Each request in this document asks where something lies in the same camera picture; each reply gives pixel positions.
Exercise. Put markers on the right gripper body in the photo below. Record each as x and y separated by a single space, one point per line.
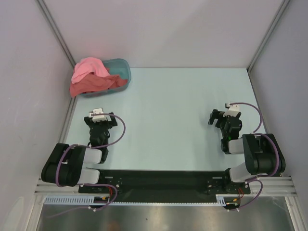
221 123

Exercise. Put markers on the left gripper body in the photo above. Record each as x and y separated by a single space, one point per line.
104 125

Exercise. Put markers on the light pink t shirt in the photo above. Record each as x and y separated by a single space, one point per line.
89 65

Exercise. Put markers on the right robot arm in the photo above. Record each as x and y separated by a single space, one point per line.
262 155

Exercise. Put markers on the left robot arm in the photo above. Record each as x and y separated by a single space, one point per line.
65 164

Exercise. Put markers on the salmon red t shirt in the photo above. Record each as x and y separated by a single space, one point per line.
92 83

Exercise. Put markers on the teal plastic bin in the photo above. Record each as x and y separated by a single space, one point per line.
116 66

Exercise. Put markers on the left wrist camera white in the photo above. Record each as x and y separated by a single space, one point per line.
97 115

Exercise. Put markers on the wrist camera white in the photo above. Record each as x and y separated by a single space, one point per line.
233 109
97 115

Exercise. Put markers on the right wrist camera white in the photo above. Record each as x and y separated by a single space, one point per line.
233 109

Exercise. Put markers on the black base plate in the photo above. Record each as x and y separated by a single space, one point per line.
144 186

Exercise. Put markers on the aluminium front rail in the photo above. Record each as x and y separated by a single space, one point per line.
273 187

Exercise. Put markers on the right aluminium corner post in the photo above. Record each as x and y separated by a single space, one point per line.
274 23

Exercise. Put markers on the aluminium corner post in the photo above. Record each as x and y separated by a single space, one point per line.
55 30
274 23

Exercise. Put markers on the left aluminium corner post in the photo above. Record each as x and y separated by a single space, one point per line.
55 30

